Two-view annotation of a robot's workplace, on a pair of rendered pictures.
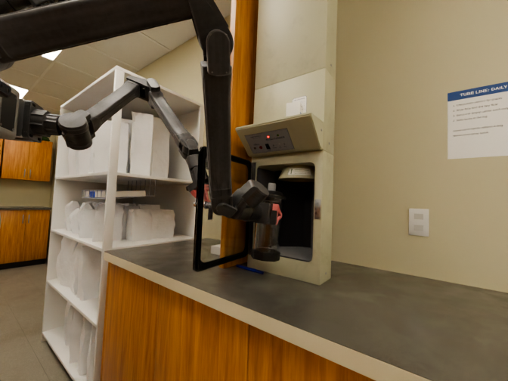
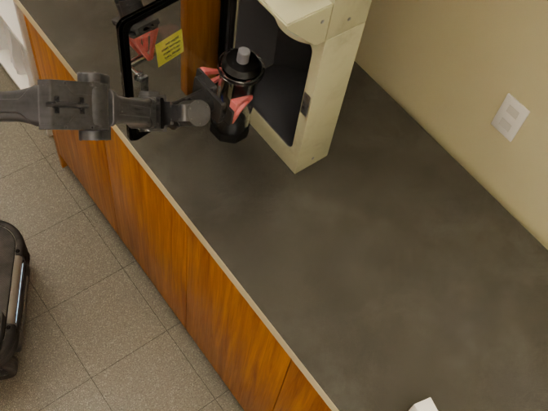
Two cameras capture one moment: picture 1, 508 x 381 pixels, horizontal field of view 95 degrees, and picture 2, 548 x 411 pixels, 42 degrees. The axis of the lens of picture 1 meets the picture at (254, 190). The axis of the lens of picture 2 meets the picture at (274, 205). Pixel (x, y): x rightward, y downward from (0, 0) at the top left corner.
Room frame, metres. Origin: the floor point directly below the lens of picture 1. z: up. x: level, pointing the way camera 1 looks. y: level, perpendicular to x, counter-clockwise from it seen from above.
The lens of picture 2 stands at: (-0.26, -0.31, 2.43)
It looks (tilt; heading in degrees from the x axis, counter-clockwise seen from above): 57 degrees down; 6
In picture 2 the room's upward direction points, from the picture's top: 11 degrees clockwise
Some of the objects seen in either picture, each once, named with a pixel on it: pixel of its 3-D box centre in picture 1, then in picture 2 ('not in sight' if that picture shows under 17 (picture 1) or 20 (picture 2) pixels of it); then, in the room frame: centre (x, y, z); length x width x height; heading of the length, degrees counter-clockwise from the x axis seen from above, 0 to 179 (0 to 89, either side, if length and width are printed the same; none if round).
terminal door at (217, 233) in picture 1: (226, 208); (176, 58); (0.86, 0.10, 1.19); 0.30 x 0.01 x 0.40; 149
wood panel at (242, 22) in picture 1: (261, 119); not in sight; (1.17, -0.03, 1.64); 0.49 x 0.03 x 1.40; 143
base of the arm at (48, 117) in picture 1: (45, 123); not in sight; (0.78, 0.71, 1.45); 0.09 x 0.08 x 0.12; 20
